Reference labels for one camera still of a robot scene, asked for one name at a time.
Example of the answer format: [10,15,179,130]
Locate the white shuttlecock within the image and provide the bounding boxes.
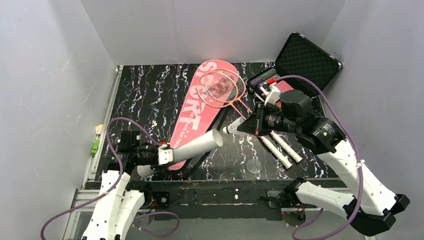
[222,116,245,135]

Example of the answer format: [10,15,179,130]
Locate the pink badminton racket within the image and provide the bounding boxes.
[196,71,294,170]
[197,68,303,169]

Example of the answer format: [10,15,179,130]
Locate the clear round tube lid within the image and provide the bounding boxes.
[246,159,262,174]

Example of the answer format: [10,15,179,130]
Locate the white shuttlecock tube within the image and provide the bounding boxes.
[136,129,223,178]

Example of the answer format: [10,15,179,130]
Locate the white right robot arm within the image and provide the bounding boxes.
[230,90,410,237]

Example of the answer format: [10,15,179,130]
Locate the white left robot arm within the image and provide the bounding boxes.
[81,144,174,240]

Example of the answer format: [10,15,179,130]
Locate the pink card deck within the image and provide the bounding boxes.
[276,80,294,93]

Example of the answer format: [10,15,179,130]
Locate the poker chip rows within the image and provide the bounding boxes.
[248,68,277,88]

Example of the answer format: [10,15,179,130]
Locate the beige wooden block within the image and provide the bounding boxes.
[95,124,104,136]

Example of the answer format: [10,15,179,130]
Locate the black foam-lined case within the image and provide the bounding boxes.
[246,31,343,94]

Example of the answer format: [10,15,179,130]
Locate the pink racket bag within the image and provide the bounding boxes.
[165,59,240,172]

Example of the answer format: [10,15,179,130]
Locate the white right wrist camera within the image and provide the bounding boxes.
[259,78,282,105]

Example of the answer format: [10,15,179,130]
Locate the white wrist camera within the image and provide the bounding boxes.
[157,142,173,166]
[259,78,282,105]

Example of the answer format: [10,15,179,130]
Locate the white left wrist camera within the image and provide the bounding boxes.
[157,142,173,166]

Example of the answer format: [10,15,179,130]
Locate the green clip on rail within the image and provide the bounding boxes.
[90,139,100,156]

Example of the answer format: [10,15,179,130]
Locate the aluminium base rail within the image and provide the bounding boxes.
[62,187,377,240]

